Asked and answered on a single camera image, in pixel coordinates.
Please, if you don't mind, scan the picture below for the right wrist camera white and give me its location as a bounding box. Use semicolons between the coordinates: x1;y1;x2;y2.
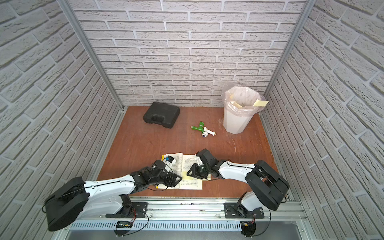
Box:
196;158;203;165

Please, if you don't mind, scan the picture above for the black plastic tool case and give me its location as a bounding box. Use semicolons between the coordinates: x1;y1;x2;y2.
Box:
143;102;180;129

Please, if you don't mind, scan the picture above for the sticky note inside bin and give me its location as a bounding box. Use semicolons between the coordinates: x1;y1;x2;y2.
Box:
230;101;243;109

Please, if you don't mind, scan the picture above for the yellow children's book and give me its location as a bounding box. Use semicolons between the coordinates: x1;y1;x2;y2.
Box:
162;153;203;190

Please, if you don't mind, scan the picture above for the white trash bin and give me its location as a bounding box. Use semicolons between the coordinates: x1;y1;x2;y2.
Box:
222;86;265;135

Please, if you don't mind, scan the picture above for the small controller board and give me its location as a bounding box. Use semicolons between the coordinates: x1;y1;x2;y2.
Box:
241;222;256;238
115;221;134;234

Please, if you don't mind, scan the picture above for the aluminium frame rail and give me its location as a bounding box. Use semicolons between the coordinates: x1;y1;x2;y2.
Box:
76;196;308;222

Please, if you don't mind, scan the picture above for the discarded sticky note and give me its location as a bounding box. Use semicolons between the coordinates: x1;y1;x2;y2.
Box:
253;100;269;107

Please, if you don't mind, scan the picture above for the left small controller board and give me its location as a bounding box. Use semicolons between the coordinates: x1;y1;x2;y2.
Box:
115;221;134;234

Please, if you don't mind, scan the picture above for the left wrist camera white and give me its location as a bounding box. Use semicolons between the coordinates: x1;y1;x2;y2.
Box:
163;155;176;167

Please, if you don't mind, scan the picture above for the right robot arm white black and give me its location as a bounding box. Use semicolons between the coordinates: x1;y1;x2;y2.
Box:
187;149;290;214

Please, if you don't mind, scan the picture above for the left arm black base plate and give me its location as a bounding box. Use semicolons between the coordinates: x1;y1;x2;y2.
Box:
106;202;148;219

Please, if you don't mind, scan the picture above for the green white toy faucet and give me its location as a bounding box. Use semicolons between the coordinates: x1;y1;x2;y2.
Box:
191;122;216;138

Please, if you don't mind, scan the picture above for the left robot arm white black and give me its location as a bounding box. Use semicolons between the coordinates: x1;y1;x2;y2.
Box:
42;160;183;232

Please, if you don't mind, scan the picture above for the pink plastic bin liner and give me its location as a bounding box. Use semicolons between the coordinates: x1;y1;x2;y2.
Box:
221;83;267;117

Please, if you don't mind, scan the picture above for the right small controller board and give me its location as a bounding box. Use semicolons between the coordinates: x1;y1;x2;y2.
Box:
241;222;256;238

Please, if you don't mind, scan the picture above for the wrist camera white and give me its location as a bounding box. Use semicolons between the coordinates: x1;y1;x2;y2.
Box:
163;155;176;167
196;158;203;165

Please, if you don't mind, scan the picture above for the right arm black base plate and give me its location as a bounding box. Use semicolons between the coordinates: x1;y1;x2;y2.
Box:
224;203;265;220

